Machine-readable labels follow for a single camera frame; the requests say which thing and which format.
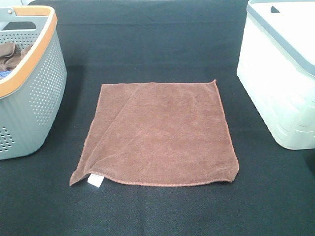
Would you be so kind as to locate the blue cloth in basket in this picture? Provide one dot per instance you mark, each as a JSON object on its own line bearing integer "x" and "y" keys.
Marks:
{"x": 4, "y": 74}

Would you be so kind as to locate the brown towels in basket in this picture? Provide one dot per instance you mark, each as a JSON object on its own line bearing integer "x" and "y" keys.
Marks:
{"x": 11, "y": 55}

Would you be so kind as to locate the white storage box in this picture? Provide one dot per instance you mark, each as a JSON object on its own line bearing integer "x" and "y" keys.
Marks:
{"x": 277, "y": 68}

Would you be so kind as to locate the brown microfibre towel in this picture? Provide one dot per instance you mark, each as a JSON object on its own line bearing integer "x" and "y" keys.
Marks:
{"x": 159, "y": 134}

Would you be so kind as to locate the grey perforated laundry basket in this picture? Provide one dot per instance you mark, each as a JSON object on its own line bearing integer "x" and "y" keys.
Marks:
{"x": 31, "y": 94}

